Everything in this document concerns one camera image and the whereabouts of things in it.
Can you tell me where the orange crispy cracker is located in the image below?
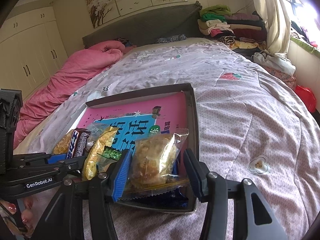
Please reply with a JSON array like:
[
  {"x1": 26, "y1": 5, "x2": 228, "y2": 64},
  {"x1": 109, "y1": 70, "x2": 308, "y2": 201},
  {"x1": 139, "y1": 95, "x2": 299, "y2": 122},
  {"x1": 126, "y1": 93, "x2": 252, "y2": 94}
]
[{"x1": 53, "y1": 129, "x2": 74, "y2": 154}]

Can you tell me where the dark Snickers bar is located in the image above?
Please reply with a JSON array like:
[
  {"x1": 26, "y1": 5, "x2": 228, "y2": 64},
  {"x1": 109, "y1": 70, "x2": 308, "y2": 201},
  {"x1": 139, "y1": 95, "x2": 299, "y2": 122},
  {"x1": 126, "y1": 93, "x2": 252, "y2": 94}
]
[{"x1": 66, "y1": 128, "x2": 91, "y2": 159}]

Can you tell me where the yellow chocolate bar wrapper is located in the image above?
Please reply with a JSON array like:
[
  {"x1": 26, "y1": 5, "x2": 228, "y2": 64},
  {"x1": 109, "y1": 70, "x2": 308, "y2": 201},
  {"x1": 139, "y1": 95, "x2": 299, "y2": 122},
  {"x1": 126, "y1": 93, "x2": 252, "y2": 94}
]
[{"x1": 82, "y1": 126, "x2": 118, "y2": 180}]

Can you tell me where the green black seaweed snack packet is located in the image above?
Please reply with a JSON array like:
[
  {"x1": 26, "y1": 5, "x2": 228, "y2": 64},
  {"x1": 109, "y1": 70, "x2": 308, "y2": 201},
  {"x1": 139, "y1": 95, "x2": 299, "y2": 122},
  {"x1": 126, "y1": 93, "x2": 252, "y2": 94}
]
[{"x1": 97, "y1": 146, "x2": 121, "y2": 173}]

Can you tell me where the blue Oreo cookie packet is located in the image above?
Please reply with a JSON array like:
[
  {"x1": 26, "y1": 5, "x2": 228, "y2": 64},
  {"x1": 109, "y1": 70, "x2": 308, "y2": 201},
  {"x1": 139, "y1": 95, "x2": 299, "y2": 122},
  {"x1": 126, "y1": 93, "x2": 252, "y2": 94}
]
[{"x1": 119, "y1": 160, "x2": 189, "y2": 210}]

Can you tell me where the clear flaky pastry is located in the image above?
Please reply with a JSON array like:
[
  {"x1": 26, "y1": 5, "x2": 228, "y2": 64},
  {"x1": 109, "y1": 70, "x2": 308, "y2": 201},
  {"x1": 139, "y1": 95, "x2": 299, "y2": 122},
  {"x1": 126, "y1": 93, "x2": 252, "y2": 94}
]
[{"x1": 121, "y1": 128, "x2": 189, "y2": 200}]

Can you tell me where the clear round cake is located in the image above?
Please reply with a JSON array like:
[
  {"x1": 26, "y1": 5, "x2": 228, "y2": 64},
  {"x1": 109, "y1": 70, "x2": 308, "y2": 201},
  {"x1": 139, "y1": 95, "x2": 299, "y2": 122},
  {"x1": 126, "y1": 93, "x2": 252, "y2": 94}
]
[{"x1": 86, "y1": 122, "x2": 109, "y2": 152}]

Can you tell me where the person's left hand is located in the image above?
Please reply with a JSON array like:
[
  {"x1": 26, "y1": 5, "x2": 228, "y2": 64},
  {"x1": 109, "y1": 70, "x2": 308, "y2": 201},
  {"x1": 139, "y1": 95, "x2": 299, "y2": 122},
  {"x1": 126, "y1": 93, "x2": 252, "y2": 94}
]
[{"x1": 1, "y1": 197, "x2": 34, "y2": 239}]

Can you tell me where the black shallow cardboard tray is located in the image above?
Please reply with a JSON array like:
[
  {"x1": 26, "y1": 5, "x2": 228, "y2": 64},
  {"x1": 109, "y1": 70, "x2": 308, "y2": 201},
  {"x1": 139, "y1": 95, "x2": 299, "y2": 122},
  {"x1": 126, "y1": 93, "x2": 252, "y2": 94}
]
[{"x1": 55, "y1": 83, "x2": 200, "y2": 214}]

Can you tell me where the pink and blue book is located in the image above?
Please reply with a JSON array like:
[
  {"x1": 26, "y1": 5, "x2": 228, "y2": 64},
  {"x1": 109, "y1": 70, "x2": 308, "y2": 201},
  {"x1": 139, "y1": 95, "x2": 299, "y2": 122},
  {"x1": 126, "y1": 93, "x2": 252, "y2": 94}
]
[{"x1": 77, "y1": 92, "x2": 187, "y2": 151}]

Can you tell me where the lilac patterned bedspread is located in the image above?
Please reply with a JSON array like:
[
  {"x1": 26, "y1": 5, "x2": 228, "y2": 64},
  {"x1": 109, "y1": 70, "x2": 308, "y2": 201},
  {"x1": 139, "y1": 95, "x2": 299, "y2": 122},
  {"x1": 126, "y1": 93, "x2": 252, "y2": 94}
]
[{"x1": 16, "y1": 38, "x2": 319, "y2": 239}]

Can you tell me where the pink quilt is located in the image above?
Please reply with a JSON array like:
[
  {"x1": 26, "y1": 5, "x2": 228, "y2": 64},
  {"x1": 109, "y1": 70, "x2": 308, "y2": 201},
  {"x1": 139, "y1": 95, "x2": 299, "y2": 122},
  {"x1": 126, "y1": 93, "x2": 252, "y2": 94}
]
[{"x1": 14, "y1": 40, "x2": 136, "y2": 148}]

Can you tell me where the cream wardrobe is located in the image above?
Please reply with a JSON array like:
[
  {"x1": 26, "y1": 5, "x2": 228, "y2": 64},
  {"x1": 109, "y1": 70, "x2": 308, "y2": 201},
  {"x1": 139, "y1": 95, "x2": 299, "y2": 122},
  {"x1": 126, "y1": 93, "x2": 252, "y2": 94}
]
[{"x1": 1, "y1": 7, "x2": 68, "y2": 99}]

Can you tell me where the red plastic bag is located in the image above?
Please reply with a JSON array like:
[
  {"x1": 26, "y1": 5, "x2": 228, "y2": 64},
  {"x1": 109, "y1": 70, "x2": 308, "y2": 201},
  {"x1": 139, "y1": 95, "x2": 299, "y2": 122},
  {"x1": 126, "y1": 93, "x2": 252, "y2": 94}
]
[{"x1": 295, "y1": 85, "x2": 317, "y2": 113}]

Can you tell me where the stack of folded clothes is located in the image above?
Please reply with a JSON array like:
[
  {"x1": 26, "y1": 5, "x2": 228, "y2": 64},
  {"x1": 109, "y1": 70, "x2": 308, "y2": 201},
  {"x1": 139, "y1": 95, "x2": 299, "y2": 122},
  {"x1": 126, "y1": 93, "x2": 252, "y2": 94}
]
[{"x1": 197, "y1": 5, "x2": 267, "y2": 51}]

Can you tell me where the dark grey headboard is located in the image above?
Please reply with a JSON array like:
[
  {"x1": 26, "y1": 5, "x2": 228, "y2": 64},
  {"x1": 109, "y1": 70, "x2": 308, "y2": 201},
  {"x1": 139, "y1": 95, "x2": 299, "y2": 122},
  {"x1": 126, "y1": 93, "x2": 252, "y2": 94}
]
[{"x1": 82, "y1": 1, "x2": 202, "y2": 49}]

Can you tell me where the cream curtain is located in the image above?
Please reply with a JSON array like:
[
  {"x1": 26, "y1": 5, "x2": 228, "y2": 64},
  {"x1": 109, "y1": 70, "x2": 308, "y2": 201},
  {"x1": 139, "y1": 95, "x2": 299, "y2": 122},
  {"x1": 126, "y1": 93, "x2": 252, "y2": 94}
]
[{"x1": 253, "y1": 0, "x2": 291, "y2": 57}]

